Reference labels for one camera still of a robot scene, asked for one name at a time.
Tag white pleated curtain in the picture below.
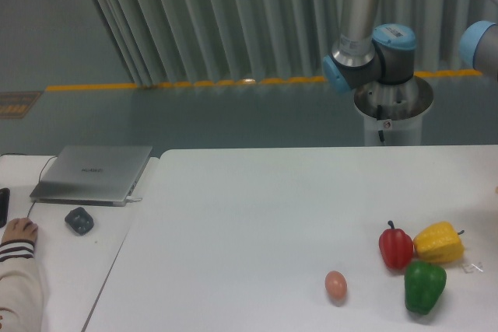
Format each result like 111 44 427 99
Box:
93 0 497 87

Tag cream striped sleeve forearm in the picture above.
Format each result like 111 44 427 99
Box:
1 239 44 331

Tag green toy bell pepper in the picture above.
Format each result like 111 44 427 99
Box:
404 260 447 315

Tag thin grey laptop cable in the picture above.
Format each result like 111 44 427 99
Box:
0 152 58 219

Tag black small plastic tray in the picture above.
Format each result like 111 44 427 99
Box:
65 207 94 236

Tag black cable on pedestal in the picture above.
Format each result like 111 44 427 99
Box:
375 104 385 146

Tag yellow toy bell pepper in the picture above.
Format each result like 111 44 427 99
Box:
413 221 465 264

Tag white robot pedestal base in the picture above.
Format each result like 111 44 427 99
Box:
354 76 434 146

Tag brown egg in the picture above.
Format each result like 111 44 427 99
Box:
324 271 347 301

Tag clear tape scrap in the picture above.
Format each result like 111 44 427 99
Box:
461 262 484 274

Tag person's hand on mouse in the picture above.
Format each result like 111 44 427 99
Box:
1 218 38 245

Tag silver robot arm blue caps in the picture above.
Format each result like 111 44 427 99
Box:
322 0 497 93

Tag silver closed laptop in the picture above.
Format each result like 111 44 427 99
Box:
30 145 153 206

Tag red toy bell pepper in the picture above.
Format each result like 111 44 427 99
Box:
378 220 414 271

